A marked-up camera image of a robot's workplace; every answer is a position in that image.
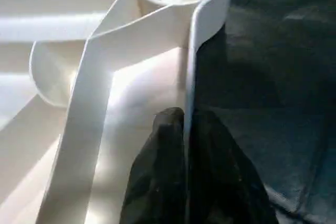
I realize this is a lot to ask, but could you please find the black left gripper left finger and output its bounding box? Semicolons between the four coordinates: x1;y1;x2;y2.
120;108;185;224

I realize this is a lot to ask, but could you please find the white plastic table top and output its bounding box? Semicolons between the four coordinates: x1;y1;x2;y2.
0;0;238;224

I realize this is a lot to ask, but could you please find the black table mat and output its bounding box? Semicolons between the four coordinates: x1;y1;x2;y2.
190;0;336;224

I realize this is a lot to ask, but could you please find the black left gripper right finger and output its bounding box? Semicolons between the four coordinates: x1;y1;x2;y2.
190;110;279;224

